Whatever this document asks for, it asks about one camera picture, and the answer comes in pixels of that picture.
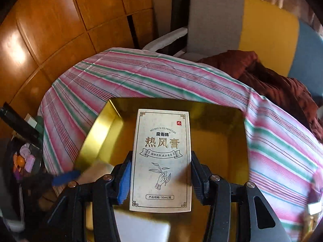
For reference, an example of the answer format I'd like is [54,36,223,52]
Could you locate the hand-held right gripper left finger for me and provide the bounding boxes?
[38,152,133,242]

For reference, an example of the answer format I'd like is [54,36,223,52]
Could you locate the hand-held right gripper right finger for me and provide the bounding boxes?
[191,151,290,242]

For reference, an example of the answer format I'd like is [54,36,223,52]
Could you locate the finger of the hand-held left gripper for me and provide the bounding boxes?
[52,170,81,187]

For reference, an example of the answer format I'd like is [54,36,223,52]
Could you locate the tan box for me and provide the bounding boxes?
[76,161,114,185]

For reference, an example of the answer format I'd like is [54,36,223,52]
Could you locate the gold tin box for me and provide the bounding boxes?
[73,98,250,242]

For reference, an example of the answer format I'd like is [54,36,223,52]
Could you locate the white ointment box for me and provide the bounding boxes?
[129,109,192,213]

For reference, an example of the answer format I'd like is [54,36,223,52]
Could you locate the pink small item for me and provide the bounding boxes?
[24,155,36,170]

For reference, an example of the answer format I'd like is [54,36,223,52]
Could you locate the black storage basket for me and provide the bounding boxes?
[5,131,44,182]

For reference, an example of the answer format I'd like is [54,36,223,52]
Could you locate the white paper box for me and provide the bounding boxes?
[113,210,172,242]

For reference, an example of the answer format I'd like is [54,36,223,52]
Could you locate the striped bedsheet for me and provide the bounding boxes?
[38,47,323,242]

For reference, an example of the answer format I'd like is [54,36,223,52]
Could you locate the maroon garment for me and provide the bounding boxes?
[197,50,323,142]

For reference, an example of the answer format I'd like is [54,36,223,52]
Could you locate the wooden wardrobe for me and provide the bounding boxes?
[0,0,162,142]

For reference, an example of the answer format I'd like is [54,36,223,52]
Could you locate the grey yellow blue chair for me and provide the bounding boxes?
[185,0,323,101]

